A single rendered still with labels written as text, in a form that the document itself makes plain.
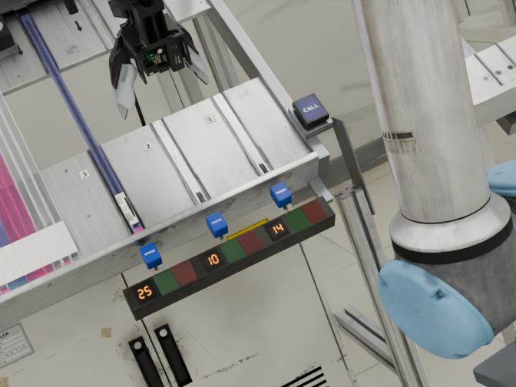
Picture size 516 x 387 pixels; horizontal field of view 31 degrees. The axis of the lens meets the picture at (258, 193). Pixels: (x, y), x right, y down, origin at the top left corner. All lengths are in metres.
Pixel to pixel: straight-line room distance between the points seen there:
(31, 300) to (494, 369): 0.68
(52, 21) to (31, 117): 1.64
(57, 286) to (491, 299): 0.73
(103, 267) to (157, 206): 0.12
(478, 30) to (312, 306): 0.95
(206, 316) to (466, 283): 1.00
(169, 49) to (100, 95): 2.11
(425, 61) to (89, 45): 0.95
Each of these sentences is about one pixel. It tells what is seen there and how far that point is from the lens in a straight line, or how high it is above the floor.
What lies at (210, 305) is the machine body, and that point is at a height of 0.45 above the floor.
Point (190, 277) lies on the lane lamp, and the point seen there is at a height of 0.65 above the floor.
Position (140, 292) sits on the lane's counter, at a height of 0.66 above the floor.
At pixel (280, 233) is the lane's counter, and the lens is 1.43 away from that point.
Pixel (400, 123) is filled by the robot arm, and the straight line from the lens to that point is 0.84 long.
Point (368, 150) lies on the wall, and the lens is 3.69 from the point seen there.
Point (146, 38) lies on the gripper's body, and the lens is 1.25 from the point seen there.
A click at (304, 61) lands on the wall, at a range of 3.57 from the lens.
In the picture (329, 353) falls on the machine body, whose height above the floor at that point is 0.24.
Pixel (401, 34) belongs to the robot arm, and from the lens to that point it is 0.81.
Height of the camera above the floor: 1.13
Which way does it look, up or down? 17 degrees down
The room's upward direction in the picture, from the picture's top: 21 degrees counter-clockwise
